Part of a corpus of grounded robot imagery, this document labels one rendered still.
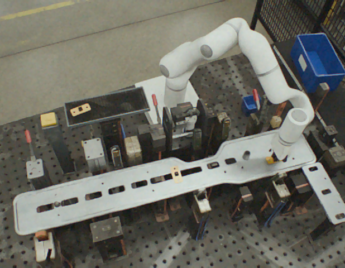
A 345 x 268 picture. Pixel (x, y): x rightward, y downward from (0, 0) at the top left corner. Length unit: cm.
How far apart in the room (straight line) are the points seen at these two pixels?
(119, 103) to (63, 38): 219
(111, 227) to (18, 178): 76
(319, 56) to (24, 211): 172
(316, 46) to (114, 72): 184
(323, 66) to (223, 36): 87
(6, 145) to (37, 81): 132
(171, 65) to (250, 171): 62
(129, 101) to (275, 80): 65
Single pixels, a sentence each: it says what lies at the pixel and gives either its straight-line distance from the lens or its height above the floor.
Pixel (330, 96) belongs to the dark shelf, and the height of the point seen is 103.
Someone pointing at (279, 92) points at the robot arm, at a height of 142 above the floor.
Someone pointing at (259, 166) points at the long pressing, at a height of 100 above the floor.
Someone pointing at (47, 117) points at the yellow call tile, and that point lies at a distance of 166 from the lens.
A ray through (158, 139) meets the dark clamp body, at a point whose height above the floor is 107.
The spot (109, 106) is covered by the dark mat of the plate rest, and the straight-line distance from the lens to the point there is 165.
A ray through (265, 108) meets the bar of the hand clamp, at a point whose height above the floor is 114.
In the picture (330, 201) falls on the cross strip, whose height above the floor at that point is 100.
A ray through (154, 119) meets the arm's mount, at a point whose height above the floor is 78.
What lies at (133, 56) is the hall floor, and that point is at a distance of 351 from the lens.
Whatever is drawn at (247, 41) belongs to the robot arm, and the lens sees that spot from 139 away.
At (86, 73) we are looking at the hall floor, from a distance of 340.
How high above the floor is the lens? 245
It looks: 57 degrees down
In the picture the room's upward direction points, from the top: 4 degrees clockwise
